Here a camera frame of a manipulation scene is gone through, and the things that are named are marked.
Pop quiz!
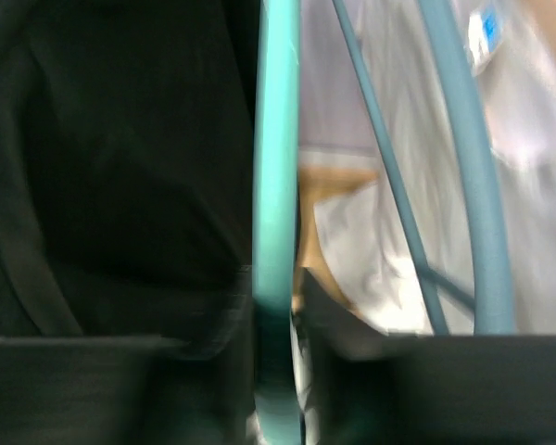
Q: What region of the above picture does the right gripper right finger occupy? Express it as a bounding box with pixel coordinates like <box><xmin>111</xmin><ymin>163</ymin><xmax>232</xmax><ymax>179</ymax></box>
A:
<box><xmin>301</xmin><ymin>269</ymin><xmax>385</xmax><ymax>360</ymax></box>

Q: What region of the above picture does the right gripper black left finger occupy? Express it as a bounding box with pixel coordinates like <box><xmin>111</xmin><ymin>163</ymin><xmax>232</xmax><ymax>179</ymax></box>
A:
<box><xmin>184</xmin><ymin>265</ymin><xmax>252</xmax><ymax>361</ymax></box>

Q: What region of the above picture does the grey-blue plastic hanger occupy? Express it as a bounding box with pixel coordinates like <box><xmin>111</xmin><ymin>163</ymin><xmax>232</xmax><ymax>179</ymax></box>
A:
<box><xmin>334</xmin><ymin>1</ymin><xmax>516</xmax><ymax>336</ymax></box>

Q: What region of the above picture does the teal plastic hanger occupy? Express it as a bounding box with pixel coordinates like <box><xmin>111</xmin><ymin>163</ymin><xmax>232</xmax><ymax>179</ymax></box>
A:
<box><xmin>252</xmin><ymin>0</ymin><xmax>301</xmax><ymax>445</ymax></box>

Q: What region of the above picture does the white t-shirt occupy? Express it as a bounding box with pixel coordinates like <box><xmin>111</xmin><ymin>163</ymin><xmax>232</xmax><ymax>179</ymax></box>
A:
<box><xmin>315</xmin><ymin>1</ymin><xmax>556</xmax><ymax>335</ymax></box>

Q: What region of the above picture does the wooden rack base shelf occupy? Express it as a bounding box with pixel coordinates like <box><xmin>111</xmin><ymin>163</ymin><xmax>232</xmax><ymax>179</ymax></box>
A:
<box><xmin>291</xmin><ymin>167</ymin><xmax>381</xmax><ymax>312</ymax></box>

